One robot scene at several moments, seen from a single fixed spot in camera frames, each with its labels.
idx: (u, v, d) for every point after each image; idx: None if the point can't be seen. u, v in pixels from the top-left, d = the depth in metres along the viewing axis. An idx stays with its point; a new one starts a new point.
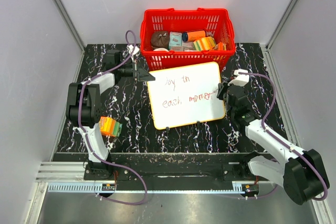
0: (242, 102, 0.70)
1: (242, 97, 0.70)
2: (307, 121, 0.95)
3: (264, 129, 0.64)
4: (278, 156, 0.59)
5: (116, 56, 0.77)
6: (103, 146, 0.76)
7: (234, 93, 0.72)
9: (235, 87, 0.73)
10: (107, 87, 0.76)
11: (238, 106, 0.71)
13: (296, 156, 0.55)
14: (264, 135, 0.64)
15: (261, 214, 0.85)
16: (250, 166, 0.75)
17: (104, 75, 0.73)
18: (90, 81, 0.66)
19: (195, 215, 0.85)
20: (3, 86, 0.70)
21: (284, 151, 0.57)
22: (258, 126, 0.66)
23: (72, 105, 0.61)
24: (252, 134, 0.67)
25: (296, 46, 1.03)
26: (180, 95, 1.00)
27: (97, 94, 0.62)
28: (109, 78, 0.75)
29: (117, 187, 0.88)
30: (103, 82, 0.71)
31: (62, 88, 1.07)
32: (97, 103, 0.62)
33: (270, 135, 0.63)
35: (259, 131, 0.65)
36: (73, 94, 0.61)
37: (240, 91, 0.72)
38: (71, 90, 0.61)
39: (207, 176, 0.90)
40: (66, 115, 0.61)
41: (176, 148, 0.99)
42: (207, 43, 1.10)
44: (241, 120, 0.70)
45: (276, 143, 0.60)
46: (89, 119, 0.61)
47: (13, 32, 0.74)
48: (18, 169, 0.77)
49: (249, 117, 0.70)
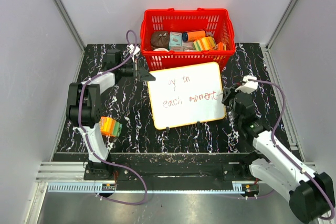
0: (251, 110, 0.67)
1: (251, 106, 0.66)
2: (307, 122, 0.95)
3: (275, 144, 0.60)
4: (288, 176, 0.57)
5: (117, 56, 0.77)
6: (103, 147, 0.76)
7: (243, 100, 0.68)
9: (244, 95, 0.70)
10: (107, 87, 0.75)
11: (245, 114, 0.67)
13: (307, 178, 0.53)
14: (274, 151, 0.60)
15: (261, 215, 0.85)
16: (251, 168, 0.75)
17: (105, 75, 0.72)
18: (90, 81, 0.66)
19: (195, 215, 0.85)
20: (3, 87, 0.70)
21: (295, 172, 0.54)
22: (268, 139, 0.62)
23: (72, 105, 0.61)
24: (260, 147, 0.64)
25: (296, 46, 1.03)
26: (180, 95, 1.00)
27: (97, 94, 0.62)
28: (109, 77, 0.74)
29: (117, 187, 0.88)
30: (103, 81, 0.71)
31: (62, 88, 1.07)
32: (97, 103, 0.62)
33: (280, 152, 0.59)
35: (269, 146, 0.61)
36: (73, 93, 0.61)
37: (249, 98, 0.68)
38: (71, 89, 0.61)
39: (207, 176, 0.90)
40: (67, 115, 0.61)
41: (176, 148, 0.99)
42: (207, 42, 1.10)
44: (250, 130, 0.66)
45: (286, 162, 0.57)
46: (89, 119, 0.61)
47: (12, 32, 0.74)
48: (18, 170, 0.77)
49: (257, 127, 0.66)
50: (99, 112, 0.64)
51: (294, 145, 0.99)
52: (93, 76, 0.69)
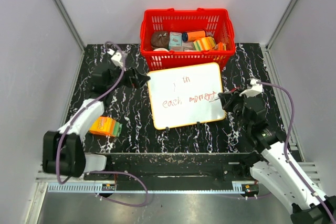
0: (261, 117, 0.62)
1: (261, 112, 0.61)
2: (307, 122, 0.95)
3: (287, 160, 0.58)
4: (296, 194, 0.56)
5: (105, 75, 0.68)
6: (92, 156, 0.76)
7: (252, 105, 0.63)
9: (252, 98, 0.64)
10: (93, 119, 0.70)
11: (256, 120, 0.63)
13: (318, 201, 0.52)
14: (285, 166, 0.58)
15: (261, 214, 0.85)
16: (252, 170, 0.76)
17: (92, 106, 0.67)
18: (70, 126, 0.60)
19: (195, 215, 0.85)
20: (3, 87, 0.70)
21: (306, 193, 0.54)
22: (280, 152, 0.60)
23: (49, 159, 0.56)
24: (269, 159, 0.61)
25: (295, 46, 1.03)
26: (180, 95, 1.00)
27: (77, 145, 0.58)
28: (100, 106, 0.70)
29: (117, 187, 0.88)
30: (87, 120, 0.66)
31: (62, 89, 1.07)
32: (78, 155, 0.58)
33: (291, 168, 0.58)
35: (280, 160, 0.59)
36: (49, 144, 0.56)
37: (259, 103, 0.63)
38: (46, 139, 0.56)
39: (207, 176, 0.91)
40: (44, 168, 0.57)
41: (176, 148, 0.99)
42: (207, 43, 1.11)
44: (261, 139, 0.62)
45: (297, 180, 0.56)
46: (65, 171, 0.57)
47: (12, 32, 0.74)
48: (18, 170, 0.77)
49: (269, 134, 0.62)
50: (79, 163, 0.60)
51: (294, 145, 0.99)
52: (76, 115, 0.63)
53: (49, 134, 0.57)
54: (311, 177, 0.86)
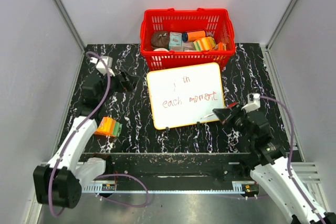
0: (264, 130, 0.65)
1: (264, 125, 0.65)
2: (307, 122, 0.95)
3: (291, 176, 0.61)
4: (297, 210, 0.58)
5: (96, 87, 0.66)
6: (89, 164, 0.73)
7: (255, 119, 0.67)
9: (256, 113, 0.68)
10: (86, 141, 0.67)
11: (259, 134, 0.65)
13: (317, 218, 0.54)
14: (288, 182, 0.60)
15: (260, 214, 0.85)
16: (253, 174, 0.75)
17: (83, 127, 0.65)
18: (59, 159, 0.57)
19: (195, 215, 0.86)
20: (3, 87, 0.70)
21: (307, 210, 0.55)
22: (283, 167, 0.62)
23: (43, 193, 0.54)
24: (273, 173, 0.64)
25: (295, 47, 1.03)
26: (180, 95, 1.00)
27: (71, 177, 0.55)
28: (93, 124, 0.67)
29: (117, 187, 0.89)
30: (78, 147, 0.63)
31: (62, 89, 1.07)
32: (73, 185, 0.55)
33: (294, 184, 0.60)
35: (283, 175, 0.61)
36: (40, 179, 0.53)
37: (260, 117, 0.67)
38: (37, 175, 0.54)
39: (207, 176, 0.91)
40: (39, 200, 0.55)
41: (176, 148, 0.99)
42: (207, 43, 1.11)
44: (265, 152, 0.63)
45: (299, 196, 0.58)
46: (61, 204, 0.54)
47: (12, 32, 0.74)
48: (18, 170, 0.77)
49: (273, 149, 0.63)
50: (75, 193, 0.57)
51: (294, 145, 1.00)
52: (65, 144, 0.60)
53: (39, 169, 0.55)
54: (311, 177, 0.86)
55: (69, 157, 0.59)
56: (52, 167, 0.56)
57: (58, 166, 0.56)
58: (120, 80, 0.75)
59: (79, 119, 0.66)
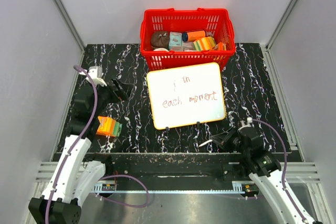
0: (256, 142, 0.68)
1: (256, 137, 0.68)
2: (307, 123, 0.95)
3: (284, 188, 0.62)
4: (290, 219, 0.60)
5: (89, 99, 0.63)
6: (87, 173, 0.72)
7: (247, 132, 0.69)
9: (248, 127, 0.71)
10: (81, 160, 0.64)
11: (252, 147, 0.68)
13: None
14: (282, 194, 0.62)
15: (261, 214, 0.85)
16: (253, 177, 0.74)
17: (76, 149, 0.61)
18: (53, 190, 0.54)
19: (195, 215, 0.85)
20: (3, 87, 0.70)
21: (298, 219, 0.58)
22: (277, 180, 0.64)
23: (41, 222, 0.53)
24: (268, 184, 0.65)
25: (295, 47, 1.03)
26: (180, 95, 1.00)
27: (67, 207, 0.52)
28: (85, 142, 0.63)
29: (117, 187, 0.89)
30: (72, 171, 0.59)
31: (62, 89, 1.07)
32: (70, 213, 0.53)
33: (287, 196, 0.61)
35: (277, 187, 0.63)
36: (36, 212, 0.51)
37: (252, 130, 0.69)
38: (32, 209, 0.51)
39: (207, 176, 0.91)
40: None
41: (176, 148, 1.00)
42: (207, 43, 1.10)
44: (261, 164, 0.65)
45: (291, 207, 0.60)
46: None
47: (12, 32, 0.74)
48: (18, 170, 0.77)
49: (269, 161, 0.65)
50: (75, 216, 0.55)
51: (294, 145, 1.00)
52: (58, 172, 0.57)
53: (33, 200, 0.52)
54: (311, 177, 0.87)
55: (63, 185, 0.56)
56: (46, 199, 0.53)
57: (52, 197, 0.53)
58: (113, 89, 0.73)
59: (71, 138, 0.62)
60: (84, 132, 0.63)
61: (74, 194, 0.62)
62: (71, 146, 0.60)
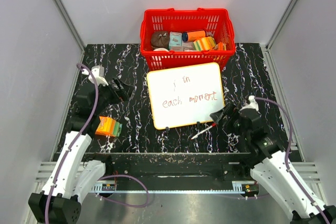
0: (257, 124, 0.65)
1: (256, 119, 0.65)
2: (307, 122, 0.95)
3: (289, 169, 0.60)
4: (296, 202, 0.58)
5: (90, 97, 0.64)
6: (87, 172, 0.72)
7: (248, 114, 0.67)
9: (249, 108, 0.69)
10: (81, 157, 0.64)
11: (253, 128, 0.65)
13: (317, 211, 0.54)
14: (286, 175, 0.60)
15: (260, 214, 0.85)
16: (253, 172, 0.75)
17: (76, 145, 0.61)
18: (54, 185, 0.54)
19: (195, 215, 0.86)
20: (3, 87, 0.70)
21: (306, 202, 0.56)
22: (281, 161, 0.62)
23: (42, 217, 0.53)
24: (270, 167, 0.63)
25: (295, 47, 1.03)
26: (180, 95, 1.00)
27: (67, 202, 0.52)
28: (86, 139, 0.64)
29: (117, 187, 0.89)
30: (73, 167, 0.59)
31: (62, 89, 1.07)
32: (70, 208, 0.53)
33: (292, 178, 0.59)
35: (281, 169, 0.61)
36: (36, 207, 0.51)
37: (252, 112, 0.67)
38: (32, 204, 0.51)
39: (207, 176, 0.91)
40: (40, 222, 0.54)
41: (176, 148, 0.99)
42: (207, 43, 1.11)
44: (263, 147, 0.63)
45: (298, 190, 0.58)
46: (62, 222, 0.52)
47: (12, 32, 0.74)
48: (18, 170, 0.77)
49: (269, 142, 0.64)
50: (75, 213, 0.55)
51: (294, 145, 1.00)
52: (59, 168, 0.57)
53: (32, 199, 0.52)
54: (311, 177, 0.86)
55: (64, 181, 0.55)
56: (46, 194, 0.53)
57: (53, 192, 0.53)
58: (114, 88, 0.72)
59: (71, 135, 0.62)
60: (84, 129, 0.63)
61: (74, 191, 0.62)
62: (71, 142, 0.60)
